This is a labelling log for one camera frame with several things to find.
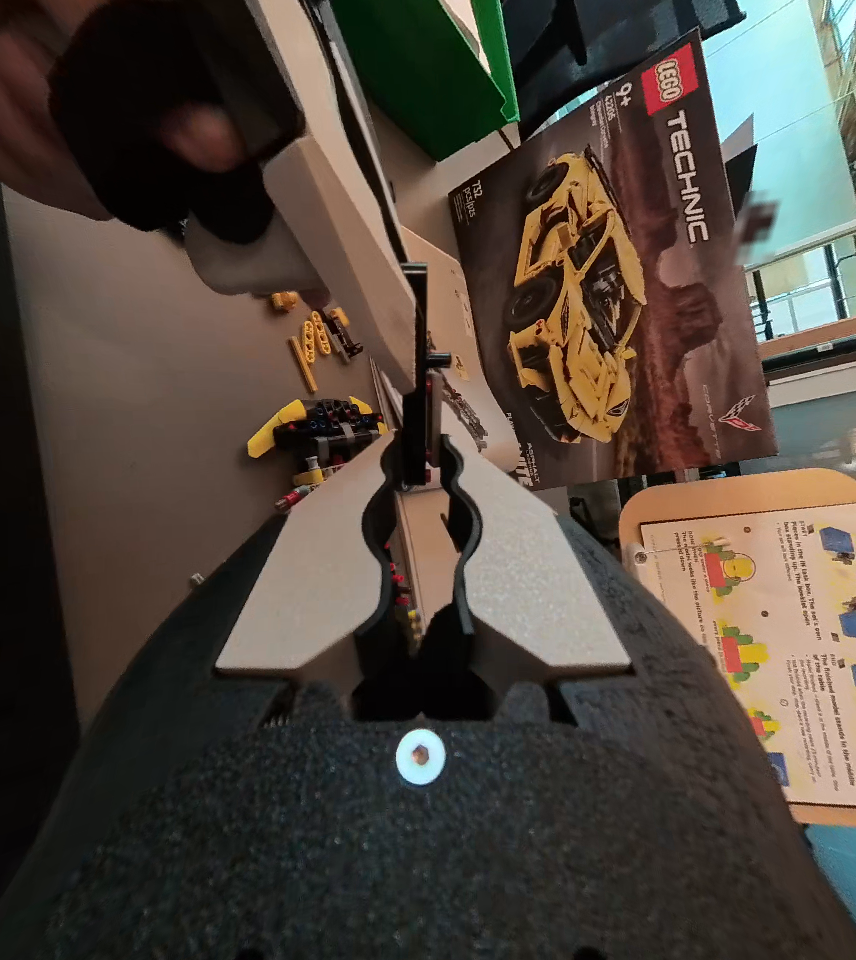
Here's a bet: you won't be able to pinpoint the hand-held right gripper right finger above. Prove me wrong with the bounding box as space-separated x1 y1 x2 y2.
439 435 633 717

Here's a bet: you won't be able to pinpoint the yellow car picture box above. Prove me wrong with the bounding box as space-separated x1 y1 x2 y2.
449 30 780 492

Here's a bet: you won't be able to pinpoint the partly built lego car chassis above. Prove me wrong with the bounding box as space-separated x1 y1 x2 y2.
246 396 423 639

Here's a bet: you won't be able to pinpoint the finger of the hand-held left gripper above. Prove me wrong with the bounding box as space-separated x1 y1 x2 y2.
184 137 420 397

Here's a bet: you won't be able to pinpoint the scattered yellow lego pieces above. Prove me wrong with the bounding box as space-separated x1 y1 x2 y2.
270 288 365 395

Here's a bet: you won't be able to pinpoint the open instruction booklet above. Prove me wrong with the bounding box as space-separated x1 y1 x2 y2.
368 225 490 654

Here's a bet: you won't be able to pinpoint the wooden clipboard with instruction sheet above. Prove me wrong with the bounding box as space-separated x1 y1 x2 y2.
619 468 856 830

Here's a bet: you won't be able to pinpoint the green plastic bin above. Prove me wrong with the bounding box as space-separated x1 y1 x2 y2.
330 0 520 162

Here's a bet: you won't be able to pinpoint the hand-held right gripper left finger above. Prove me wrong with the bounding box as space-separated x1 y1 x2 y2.
214 431 402 721

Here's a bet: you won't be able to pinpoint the black lego beam with red pins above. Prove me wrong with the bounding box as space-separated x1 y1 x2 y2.
400 262 450 492

